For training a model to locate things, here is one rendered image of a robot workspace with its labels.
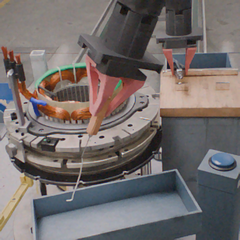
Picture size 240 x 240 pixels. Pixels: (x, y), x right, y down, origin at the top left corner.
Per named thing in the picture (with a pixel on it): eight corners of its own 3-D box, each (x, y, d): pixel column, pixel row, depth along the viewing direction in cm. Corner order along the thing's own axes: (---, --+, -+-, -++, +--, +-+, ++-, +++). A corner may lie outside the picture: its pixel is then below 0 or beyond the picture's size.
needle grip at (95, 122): (83, 128, 60) (98, 92, 58) (94, 129, 61) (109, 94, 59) (88, 135, 59) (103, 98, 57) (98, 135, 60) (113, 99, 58)
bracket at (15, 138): (22, 151, 83) (16, 129, 80) (32, 158, 81) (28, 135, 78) (13, 156, 82) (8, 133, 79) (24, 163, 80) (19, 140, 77)
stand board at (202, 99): (160, 78, 110) (160, 69, 108) (237, 76, 107) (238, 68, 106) (159, 117, 93) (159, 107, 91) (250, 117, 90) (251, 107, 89)
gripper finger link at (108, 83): (68, 100, 60) (90, 38, 56) (111, 105, 64) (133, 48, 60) (88, 126, 55) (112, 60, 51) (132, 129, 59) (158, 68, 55)
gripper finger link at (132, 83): (63, 99, 59) (84, 37, 56) (106, 104, 63) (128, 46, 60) (82, 125, 54) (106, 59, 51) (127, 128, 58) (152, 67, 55)
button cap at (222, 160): (208, 165, 78) (208, 160, 77) (215, 154, 81) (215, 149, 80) (230, 171, 76) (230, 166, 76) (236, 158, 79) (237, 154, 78)
